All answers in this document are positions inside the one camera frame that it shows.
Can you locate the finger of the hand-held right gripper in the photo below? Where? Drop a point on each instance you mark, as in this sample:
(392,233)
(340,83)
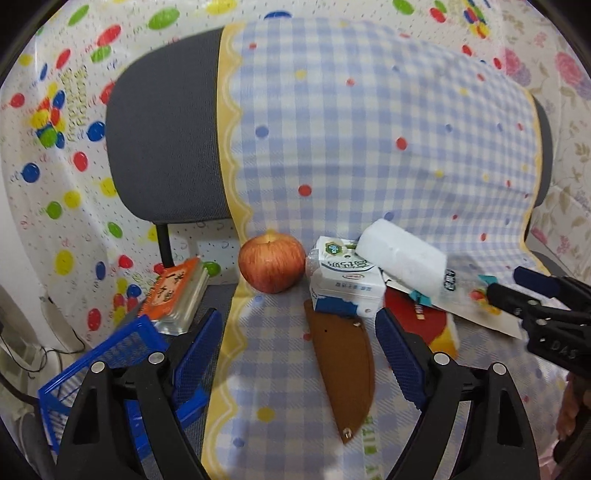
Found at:
(531,277)
(505,295)

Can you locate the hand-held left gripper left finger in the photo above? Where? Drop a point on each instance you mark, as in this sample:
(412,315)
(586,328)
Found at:
(194,355)

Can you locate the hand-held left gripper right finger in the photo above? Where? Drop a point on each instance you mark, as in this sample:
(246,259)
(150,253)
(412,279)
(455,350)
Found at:
(399,360)

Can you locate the red and yellow packet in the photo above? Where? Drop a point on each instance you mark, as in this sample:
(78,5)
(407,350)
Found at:
(415,323)

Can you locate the brown leather sheath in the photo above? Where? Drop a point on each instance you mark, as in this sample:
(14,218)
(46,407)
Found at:
(344,364)

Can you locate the blue and white milk carton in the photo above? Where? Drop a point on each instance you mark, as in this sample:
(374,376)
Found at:
(346,286)

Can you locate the white block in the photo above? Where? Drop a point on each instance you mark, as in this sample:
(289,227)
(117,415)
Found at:
(397,254)

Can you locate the person's right hand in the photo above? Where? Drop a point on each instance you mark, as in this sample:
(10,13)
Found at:
(567,408)

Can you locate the blue plastic basket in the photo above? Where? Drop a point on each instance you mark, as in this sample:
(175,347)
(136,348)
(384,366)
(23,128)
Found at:
(120,341)

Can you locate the red apple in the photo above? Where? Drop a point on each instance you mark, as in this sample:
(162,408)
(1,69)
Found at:
(272,265)

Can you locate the floral print plastic sheet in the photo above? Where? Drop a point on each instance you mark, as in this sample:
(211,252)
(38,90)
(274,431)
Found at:
(568,138)

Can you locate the balloon print plastic sheet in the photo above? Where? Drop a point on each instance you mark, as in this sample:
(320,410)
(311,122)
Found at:
(60,184)

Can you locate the grey office chair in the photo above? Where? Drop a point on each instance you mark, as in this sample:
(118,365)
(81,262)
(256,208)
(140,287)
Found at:
(161,138)

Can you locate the blue checked cloth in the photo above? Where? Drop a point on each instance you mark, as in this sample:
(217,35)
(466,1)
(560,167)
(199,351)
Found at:
(346,138)

